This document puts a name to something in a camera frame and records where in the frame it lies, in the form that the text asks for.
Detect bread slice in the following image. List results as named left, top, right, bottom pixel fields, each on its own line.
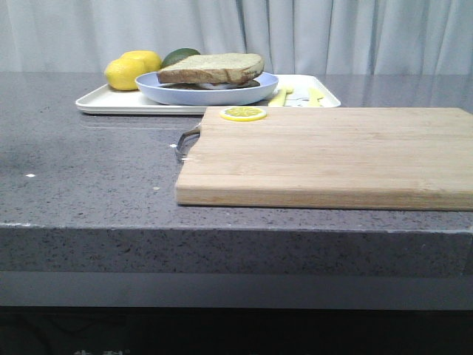
left=161, top=80, right=260, bottom=90
left=157, top=53, right=265, bottom=84

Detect light blue plate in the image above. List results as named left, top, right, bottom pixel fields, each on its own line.
left=135, top=72, right=279, bottom=106

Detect white serving tray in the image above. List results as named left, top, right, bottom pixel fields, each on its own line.
left=75, top=75, right=341, bottom=115

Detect lemon slice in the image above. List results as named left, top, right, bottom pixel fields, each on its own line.
left=220, top=106, right=267, bottom=122

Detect yellow plastic fork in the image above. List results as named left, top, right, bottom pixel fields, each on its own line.
left=268, top=86, right=293, bottom=107

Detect fried egg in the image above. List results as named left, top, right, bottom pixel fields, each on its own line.
left=197, top=83, right=238, bottom=90

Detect yellow plastic knife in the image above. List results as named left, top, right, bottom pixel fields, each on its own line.
left=307, top=87, right=324, bottom=107

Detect green lime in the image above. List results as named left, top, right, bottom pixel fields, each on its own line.
left=161, top=47, right=200, bottom=68

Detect wooden cutting board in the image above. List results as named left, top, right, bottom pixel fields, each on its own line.
left=175, top=107, right=472, bottom=211

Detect rear yellow lemon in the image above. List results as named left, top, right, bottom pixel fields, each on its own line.
left=121, top=50, right=162, bottom=72

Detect yellow lemon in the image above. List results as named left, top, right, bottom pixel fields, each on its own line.
left=103, top=58, right=147, bottom=91
left=121, top=50, right=162, bottom=72

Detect front yellow lemon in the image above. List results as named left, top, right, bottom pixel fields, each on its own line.
left=103, top=58, right=147, bottom=91

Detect white curtain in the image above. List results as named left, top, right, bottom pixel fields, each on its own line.
left=1, top=1, right=472, bottom=75

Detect metal cutting board handle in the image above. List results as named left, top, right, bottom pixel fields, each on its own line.
left=174, top=124, right=201, bottom=163

